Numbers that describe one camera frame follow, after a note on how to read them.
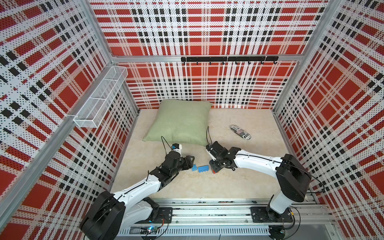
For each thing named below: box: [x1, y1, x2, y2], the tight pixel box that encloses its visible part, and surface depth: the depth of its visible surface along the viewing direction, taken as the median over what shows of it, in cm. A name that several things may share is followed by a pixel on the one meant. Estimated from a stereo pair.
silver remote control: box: [230, 124, 252, 141], surface depth 106 cm
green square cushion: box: [142, 99, 212, 146], surface depth 97 cm
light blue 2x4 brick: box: [198, 165, 209, 173], surface depth 90 cm
